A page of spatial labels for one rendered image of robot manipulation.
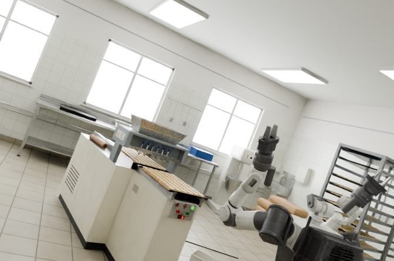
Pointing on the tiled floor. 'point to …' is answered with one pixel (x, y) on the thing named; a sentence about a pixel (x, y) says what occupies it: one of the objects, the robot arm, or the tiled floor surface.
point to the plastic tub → (201, 256)
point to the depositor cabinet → (93, 192)
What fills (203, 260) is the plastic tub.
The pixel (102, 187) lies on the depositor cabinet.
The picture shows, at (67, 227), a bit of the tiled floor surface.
